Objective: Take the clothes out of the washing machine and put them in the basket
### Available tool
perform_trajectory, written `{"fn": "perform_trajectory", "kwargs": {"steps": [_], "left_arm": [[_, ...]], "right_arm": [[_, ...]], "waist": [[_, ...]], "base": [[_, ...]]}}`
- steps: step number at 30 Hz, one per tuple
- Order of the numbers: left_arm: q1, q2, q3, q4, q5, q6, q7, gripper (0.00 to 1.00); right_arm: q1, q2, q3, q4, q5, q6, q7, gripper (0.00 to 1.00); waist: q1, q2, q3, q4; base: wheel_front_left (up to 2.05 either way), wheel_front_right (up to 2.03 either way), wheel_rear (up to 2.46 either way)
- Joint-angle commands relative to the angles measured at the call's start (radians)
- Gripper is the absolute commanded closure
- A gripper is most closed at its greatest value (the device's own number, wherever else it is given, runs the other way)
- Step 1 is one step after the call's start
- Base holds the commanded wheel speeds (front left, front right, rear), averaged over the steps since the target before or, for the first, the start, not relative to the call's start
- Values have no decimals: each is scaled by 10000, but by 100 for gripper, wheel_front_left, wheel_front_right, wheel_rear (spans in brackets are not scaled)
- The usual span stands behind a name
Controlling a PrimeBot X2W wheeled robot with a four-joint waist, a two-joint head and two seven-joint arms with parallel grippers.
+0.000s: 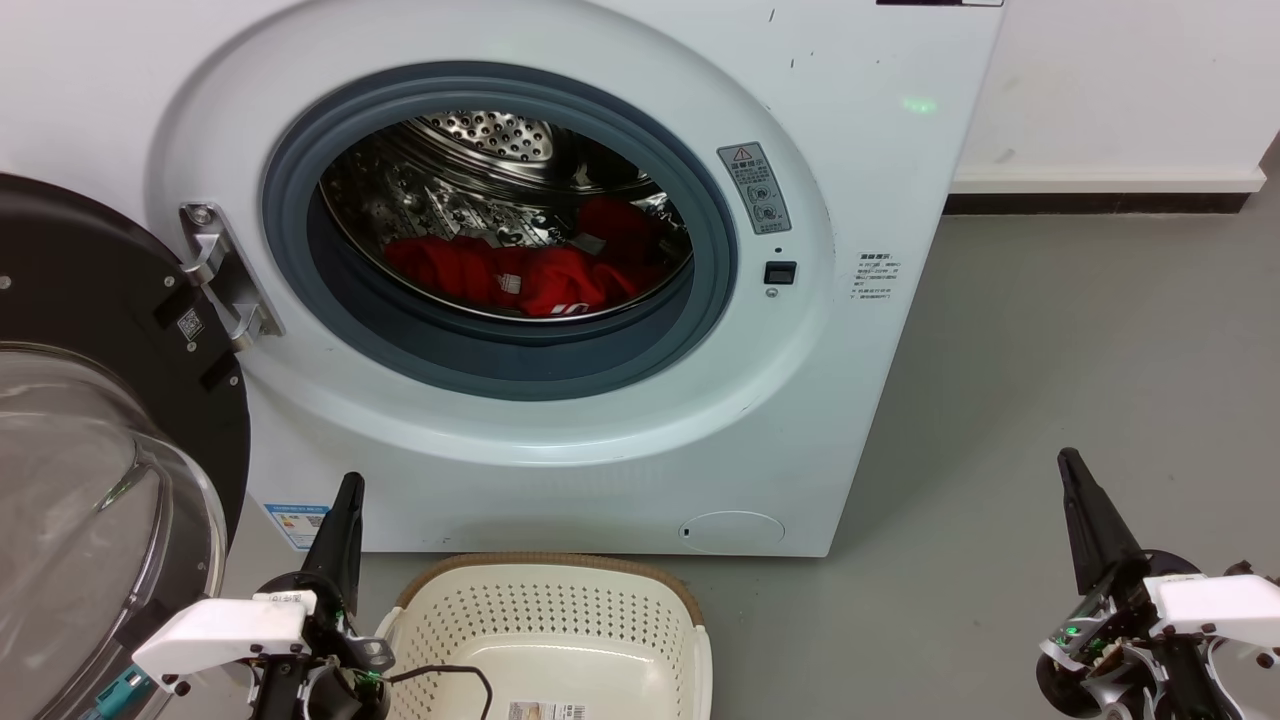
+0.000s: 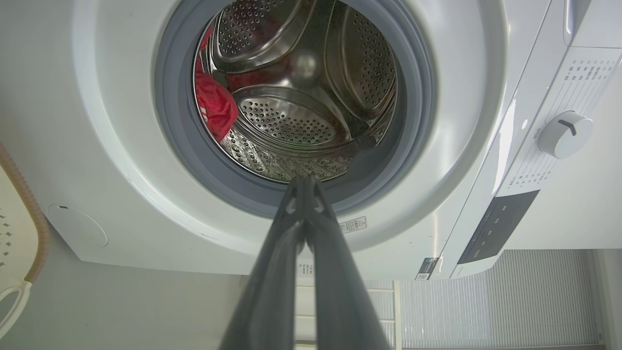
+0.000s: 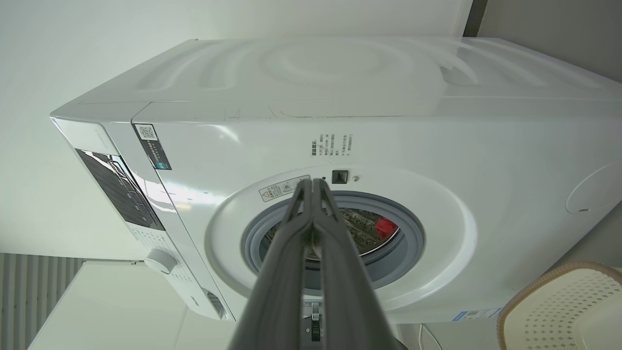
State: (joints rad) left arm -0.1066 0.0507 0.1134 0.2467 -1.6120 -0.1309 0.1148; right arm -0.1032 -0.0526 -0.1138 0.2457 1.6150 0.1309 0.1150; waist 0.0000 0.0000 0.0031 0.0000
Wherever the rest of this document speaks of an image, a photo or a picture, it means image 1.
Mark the cream plastic laundry basket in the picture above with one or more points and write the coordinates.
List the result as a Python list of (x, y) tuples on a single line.
[(560, 620)]

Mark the grey rubber door gasket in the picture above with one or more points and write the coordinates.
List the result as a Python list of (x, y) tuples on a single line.
[(500, 365)]

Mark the QR code sticker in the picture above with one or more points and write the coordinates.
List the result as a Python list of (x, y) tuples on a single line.
[(190, 325)]

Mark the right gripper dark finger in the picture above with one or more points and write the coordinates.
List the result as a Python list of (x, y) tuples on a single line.
[(1095, 530)]

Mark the white and black baseboard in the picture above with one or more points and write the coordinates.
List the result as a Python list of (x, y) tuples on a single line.
[(1100, 190)]

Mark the blue energy label sticker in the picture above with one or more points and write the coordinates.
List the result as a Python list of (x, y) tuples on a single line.
[(295, 525)]

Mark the grey warning sticker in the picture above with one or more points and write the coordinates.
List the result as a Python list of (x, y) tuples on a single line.
[(755, 190)]

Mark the stainless steel washing machine drum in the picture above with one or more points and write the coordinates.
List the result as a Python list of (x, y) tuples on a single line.
[(430, 190)]

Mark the black washer door with glass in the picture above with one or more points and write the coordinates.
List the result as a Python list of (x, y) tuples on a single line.
[(90, 270)]

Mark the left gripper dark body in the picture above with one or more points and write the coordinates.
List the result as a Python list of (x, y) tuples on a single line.
[(335, 690)]

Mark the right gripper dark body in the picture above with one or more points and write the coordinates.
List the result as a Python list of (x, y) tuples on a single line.
[(1110, 650)]

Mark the black door latch socket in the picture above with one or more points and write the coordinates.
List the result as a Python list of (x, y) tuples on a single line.
[(780, 272)]

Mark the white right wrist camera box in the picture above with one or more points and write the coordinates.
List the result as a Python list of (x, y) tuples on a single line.
[(1220, 605)]

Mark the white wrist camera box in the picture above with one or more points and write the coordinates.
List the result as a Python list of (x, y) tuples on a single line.
[(225, 630), (1220, 605)]

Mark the silver metal door hinge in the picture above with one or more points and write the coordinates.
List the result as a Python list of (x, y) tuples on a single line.
[(232, 285)]

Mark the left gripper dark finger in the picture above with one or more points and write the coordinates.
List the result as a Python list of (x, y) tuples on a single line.
[(342, 540)]

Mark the white front-load washing machine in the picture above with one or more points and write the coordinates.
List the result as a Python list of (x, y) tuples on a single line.
[(850, 400)]

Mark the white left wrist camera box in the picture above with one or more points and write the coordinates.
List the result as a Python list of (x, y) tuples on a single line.
[(225, 630)]

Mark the small text notice sticker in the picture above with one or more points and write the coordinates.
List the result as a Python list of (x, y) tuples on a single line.
[(875, 275)]

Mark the printed paper label with barcode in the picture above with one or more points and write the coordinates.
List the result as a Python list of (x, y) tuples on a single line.
[(545, 712)]

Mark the round white filter cover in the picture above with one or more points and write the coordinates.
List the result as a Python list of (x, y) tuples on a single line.
[(735, 532)]

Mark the red garment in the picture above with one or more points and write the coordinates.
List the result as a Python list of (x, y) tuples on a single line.
[(540, 280)]

